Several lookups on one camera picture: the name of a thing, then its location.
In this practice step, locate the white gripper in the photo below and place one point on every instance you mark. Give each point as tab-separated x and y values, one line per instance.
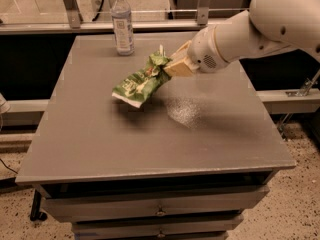
202	53

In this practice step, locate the green jalapeno chip bag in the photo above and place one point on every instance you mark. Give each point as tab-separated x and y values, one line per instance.
138	87

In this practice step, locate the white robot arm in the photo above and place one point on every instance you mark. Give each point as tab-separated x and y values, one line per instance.
266	28

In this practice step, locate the clear plastic water bottle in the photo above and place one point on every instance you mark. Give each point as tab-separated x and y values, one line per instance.
122	26

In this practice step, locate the grey lower drawer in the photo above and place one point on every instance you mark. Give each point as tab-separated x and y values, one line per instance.
158	228

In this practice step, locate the grey drawer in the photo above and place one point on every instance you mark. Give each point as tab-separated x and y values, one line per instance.
158	228
155	204

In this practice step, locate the grey top drawer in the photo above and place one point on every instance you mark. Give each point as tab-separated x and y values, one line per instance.
155	204

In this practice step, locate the black caster leg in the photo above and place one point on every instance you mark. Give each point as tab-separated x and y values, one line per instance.
36	214

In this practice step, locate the metal guard rail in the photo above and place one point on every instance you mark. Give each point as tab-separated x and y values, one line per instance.
75	16

